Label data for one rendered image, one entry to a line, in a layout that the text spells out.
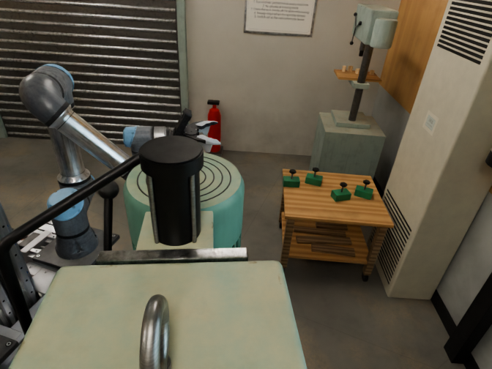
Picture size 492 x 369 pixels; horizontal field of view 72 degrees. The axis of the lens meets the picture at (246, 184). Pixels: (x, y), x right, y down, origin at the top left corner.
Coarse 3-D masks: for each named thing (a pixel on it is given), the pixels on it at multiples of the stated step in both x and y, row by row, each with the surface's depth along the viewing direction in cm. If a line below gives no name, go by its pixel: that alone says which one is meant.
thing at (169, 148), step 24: (144, 144) 32; (168, 144) 33; (192, 144) 33; (144, 168) 31; (168, 168) 30; (192, 168) 31; (168, 192) 32; (192, 192) 32; (144, 216) 39; (168, 216) 33; (192, 216) 34; (144, 240) 36; (168, 240) 35; (192, 240) 36
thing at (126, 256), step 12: (108, 252) 34; (120, 252) 34; (132, 252) 34; (144, 252) 34; (156, 252) 34; (168, 252) 34; (180, 252) 34; (192, 252) 35; (204, 252) 35; (216, 252) 35; (228, 252) 35; (240, 252) 35; (108, 264) 33
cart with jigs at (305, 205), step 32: (288, 192) 224; (320, 192) 226; (352, 192) 228; (288, 224) 208; (320, 224) 250; (352, 224) 202; (384, 224) 201; (288, 256) 224; (320, 256) 224; (352, 256) 225
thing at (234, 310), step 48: (48, 288) 30; (96, 288) 30; (144, 288) 30; (192, 288) 31; (240, 288) 31; (48, 336) 26; (96, 336) 26; (192, 336) 27; (240, 336) 27; (288, 336) 27
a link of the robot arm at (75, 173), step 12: (36, 72) 102; (48, 72) 104; (60, 72) 109; (60, 84) 106; (72, 84) 116; (72, 108) 116; (60, 132) 116; (60, 144) 118; (72, 144) 121; (60, 156) 121; (72, 156) 122; (60, 168) 125; (72, 168) 125; (84, 168) 130; (60, 180) 126; (72, 180) 126; (84, 180) 128
